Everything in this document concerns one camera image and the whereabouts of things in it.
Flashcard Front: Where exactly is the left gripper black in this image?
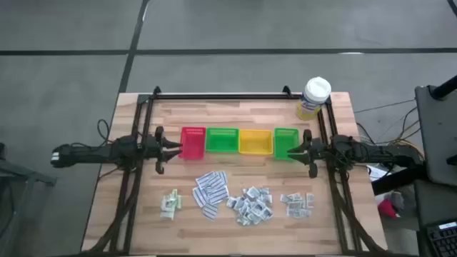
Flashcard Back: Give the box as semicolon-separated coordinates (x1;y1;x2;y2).
154;125;184;176

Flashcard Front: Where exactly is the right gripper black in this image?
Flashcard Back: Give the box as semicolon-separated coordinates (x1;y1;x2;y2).
286;128;326;179

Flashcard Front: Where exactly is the green plastic basket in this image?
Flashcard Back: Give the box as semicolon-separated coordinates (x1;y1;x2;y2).
273;127;300;161
205;127;240;154

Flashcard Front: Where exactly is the red plastic basket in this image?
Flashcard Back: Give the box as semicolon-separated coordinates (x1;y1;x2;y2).
178;126;207;161

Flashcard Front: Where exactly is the yellow plastic basket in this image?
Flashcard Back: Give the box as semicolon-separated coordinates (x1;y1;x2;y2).
238;128;274;156

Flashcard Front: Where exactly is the blue striped bandage wrapper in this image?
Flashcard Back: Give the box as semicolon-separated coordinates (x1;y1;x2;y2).
206;185;230;205
201;203;219;221
191;187;209;208
210;170;229;186
195;173;217;190

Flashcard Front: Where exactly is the Lysol wipes canister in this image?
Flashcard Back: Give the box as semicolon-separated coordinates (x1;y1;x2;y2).
295;76;332;121

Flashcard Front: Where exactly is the white paper sheet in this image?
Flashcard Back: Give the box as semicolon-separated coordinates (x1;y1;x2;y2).
366;163;393;183

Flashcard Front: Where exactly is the black slanted bar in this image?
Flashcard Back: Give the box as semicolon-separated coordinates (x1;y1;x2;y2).
371;166;429;196

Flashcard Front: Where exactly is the red cloth object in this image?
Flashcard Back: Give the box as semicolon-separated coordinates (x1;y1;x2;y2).
377;198;398;219

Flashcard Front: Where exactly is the grey cloth object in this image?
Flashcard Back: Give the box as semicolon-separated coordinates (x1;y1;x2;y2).
391;191;406;211

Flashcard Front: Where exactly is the dark desk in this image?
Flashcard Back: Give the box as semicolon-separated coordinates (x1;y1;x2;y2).
413;178;457;257

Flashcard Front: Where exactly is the grey metal stand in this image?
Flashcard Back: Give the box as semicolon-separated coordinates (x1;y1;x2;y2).
0;141;58;257

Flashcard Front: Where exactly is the black pole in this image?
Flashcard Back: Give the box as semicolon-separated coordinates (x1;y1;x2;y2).
429;74;457;101

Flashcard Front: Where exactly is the black keyboard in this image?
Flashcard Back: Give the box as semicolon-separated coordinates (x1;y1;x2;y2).
426;221;457;257

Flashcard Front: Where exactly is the thin black floor cable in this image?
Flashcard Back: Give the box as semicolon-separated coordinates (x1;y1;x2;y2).
353;99;418;114

